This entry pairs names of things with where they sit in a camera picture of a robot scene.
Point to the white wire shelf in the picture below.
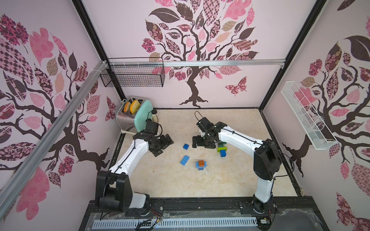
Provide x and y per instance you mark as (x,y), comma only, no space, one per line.
(300,100)

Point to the aluminium rail left wall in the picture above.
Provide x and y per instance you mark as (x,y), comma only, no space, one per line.
(26,170)

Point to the pale spice jar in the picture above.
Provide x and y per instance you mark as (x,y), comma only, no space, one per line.
(155,117)

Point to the black corner frame post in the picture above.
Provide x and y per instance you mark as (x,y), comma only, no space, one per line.
(308,25)

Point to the lime green lego brick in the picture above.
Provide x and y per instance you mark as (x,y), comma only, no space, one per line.
(219,149)

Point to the aluminium rail back wall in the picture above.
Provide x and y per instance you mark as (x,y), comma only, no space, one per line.
(206,63)

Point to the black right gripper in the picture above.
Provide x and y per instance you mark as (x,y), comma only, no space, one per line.
(201,140)

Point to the aluminium rail wall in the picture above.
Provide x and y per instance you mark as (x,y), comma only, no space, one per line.
(206,63)
(26,170)

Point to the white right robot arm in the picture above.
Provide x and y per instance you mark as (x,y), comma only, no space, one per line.
(266,157)

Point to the white cable duct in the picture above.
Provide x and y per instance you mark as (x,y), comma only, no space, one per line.
(173,223)

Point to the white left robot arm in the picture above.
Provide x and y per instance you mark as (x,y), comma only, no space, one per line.
(113,187)

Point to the black wire basket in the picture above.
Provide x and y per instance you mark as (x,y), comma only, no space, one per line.
(134,72)

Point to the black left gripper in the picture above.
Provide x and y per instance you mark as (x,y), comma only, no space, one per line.
(165,143)

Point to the mint green toaster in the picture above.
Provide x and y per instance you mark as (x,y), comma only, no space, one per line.
(133,113)

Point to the light blue long lego brick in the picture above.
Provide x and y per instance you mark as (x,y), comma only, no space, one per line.
(184,160)

